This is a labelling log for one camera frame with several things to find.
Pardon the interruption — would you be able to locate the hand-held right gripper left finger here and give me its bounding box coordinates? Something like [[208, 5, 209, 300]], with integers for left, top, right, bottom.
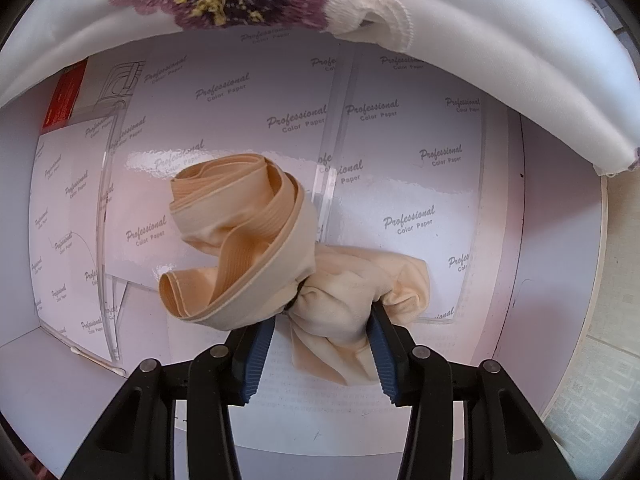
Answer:
[[70, 314, 277, 480]]

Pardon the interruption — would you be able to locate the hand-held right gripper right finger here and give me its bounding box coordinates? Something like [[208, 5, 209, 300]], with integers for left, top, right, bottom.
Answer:
[[369, 304, 578, 480]]

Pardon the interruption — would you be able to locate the white embroidered floral cloth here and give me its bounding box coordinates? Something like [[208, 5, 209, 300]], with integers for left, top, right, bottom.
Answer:
[[0, 0, 640, 177]]

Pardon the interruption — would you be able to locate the glossy white paper sheet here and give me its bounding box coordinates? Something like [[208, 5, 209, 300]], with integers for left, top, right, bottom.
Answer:
[[29, 120, 118, 363], [332, 50, 488, 323], [102, 45, 343, 293]]

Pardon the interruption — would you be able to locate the white sheet with line drawing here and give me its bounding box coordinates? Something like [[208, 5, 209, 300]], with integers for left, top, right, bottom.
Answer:
[[70, 57, 151, 121]]

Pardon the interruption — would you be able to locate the red box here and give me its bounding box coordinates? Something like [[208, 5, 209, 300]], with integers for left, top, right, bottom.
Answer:
[[42, 59, 88, 133]]

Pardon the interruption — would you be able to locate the faintly printed white paper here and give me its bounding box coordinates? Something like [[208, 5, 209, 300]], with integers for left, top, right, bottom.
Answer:
[[165, 285, 468, 446]]

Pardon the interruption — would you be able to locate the beige stocking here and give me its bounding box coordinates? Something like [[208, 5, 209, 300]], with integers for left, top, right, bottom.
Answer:
[[159, 152, 431, 387]]

